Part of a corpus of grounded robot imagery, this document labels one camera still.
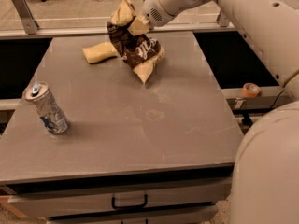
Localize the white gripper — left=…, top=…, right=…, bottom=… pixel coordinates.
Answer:
left=110, top=0, right=210, bottom=36

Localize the brown chip bag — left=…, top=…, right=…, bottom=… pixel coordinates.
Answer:
left=107, top=22, right=164, bottom=84

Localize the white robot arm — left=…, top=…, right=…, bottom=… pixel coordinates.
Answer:
left=107, top=0, right=299, bottom=224

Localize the yellow sponge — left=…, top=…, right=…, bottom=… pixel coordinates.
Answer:
left=82, top=42, right=118, bottom=63

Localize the silver blue drink can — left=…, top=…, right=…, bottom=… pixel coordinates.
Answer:
left=22, top=82, right=68, bottom=134

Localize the orange tape roll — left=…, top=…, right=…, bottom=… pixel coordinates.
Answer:
left=242, top=83, right=261, bottom=98

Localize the black stand leg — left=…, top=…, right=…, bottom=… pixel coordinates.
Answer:
left=242, top=113, right=253, bottom=127

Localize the grey lower drawer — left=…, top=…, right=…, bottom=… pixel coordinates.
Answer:
left=47, top=205, right=218, bottom=224

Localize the grey drawer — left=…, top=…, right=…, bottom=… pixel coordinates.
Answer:
left=8, top=177, right=232, bottom=217
left=47, top=205, right=218, bottom=224

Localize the grey top drawer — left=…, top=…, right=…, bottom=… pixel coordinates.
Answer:
left=8, top=177, right=232, bottom=217

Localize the right metal railing post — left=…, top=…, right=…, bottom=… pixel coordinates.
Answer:
left=217, top=10, right=230, bottom=27

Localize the left metal railing post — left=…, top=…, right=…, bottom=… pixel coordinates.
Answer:
left=11, top=0, right=39, bottom=35

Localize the black drawer handle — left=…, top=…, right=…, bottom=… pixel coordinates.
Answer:
left=111, top=194, right=148, bottom=210

